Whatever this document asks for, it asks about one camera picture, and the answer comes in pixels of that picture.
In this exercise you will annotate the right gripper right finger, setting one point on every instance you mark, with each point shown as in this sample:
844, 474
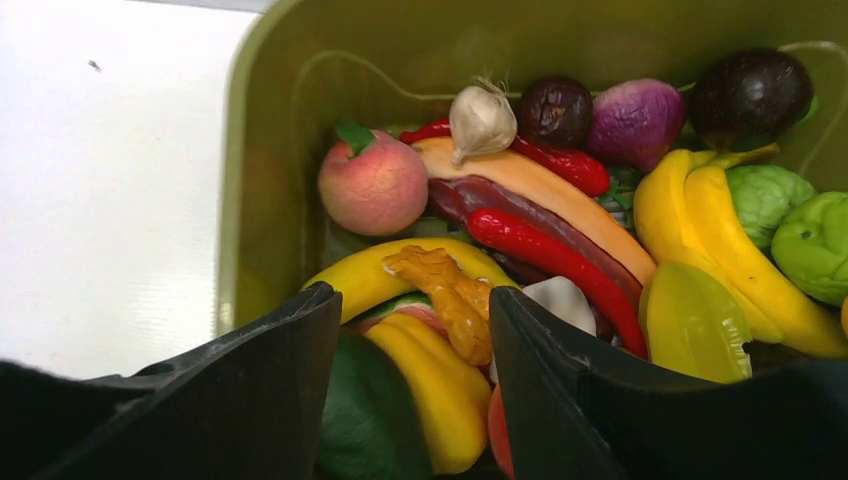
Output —
579, 408

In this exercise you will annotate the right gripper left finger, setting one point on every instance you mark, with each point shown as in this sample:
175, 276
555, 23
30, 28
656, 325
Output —
247, 405

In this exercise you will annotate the white toy garlic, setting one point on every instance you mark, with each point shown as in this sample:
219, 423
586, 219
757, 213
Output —
481, 120

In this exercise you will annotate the toy cucumber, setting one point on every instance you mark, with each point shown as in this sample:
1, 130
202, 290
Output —
371, 427

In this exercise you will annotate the green yellow starfruit slice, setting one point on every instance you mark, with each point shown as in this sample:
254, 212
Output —
694, 326

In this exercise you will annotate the toy fried chicken drumstick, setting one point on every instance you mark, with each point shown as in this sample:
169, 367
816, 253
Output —
460, 301

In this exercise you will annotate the yellow toy banana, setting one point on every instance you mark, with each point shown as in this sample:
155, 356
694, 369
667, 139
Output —
364, 283
683, 212

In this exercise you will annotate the red toy chili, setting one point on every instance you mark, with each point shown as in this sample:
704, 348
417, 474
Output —
516, 237
572, 165

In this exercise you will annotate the toy hot dog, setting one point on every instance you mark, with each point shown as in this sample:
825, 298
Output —
514, 183

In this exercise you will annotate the small pink toy peach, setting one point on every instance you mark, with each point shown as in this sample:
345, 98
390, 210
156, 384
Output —
371, 183

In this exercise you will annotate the green toy pepper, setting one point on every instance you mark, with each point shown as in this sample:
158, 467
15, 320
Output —
762, 195
810, 247

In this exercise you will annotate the purple toy onion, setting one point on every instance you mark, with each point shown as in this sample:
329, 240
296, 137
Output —
635, 123

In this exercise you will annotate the olive green plastic bin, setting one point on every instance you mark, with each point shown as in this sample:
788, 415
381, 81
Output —
305, 65

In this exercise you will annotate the dark purple toy plum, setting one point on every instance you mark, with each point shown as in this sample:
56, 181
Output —
749, 98

